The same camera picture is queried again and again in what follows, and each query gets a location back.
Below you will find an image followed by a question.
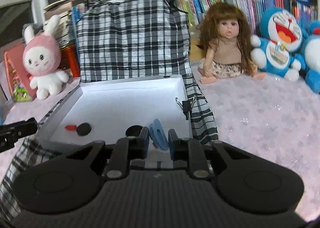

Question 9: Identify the black round cap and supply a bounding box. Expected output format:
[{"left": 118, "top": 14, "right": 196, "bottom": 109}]
[{"left": 125, "top": 125, "right": 143, "bottom": 137}]

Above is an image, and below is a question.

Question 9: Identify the large blue plastic clip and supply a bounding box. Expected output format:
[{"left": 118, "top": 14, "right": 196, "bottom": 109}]
[{"left": 148, "top": 119, "right": 169, "bottom": 151}]

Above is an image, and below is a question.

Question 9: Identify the black round lid disc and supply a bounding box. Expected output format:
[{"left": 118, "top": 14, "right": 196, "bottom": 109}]
[{"left": 76, "top": 122, "right": 92, "bottom": 136}]

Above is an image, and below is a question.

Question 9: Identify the red crayon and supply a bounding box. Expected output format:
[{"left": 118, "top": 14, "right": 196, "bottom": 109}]
[{"left": 65, "top": 125, "right": 77, "bottom": 131}]

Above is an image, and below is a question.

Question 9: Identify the binder clip on box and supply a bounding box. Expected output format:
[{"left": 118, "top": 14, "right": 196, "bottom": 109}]
[{"left": 175, "top": 96, "right": 196, "bottom": 120}]

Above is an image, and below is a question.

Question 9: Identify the pink triangular toy house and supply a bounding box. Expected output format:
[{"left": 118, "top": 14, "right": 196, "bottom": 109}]
[{"left": 4, "top": 42, "right": 36, "bottom": 102}]

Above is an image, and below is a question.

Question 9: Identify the white cardboard box tray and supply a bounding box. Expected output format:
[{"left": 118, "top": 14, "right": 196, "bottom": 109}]
[{"left": 35, "top": 75, "right": 192, "bottom": 153}]

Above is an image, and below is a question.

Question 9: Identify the pink white bunny plush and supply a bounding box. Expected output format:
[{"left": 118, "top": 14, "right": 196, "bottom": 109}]
[{"left": 22, "top": 15, "right": 69, "bottom": 100}]

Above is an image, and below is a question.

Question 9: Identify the red metal can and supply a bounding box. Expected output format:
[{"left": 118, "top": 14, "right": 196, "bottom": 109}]
[{"left": 59, "top": 45, "right": 80, "bottom": 78}]

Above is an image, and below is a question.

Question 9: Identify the pink snowflake tablecloth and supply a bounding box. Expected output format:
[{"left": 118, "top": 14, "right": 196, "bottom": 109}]
[{"left": 0, "top": 62, "right": 320, "bottom": 222}]

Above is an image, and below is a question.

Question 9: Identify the black white plaid cloth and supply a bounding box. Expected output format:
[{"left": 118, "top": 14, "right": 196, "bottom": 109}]
[{"left": 0, "top": 0, "right": 220, "bottom": 222}]

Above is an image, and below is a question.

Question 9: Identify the brown haired baby doll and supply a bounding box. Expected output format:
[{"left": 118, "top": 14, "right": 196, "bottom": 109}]
[{"left": 199, "top": 2, "right": 266, "bottom": 84}]

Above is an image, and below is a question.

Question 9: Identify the stack of books left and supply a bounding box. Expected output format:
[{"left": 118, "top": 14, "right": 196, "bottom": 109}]
[{"left": 43, "top": 0, "right": 84, "bottom": 48}]

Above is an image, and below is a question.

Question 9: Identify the blue doraemon plush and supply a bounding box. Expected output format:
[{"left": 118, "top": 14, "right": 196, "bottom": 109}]
[
  {"left": 250, "top": 7, "right": 303, "bottom": 82},
  {"left": 300, "top": 21, "right": 320, "bottom": 93}
]

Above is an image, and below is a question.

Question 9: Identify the row of books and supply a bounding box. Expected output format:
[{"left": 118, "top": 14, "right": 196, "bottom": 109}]
[{"left": 175, "top": 0, "right": 319, "bottom": 33}]

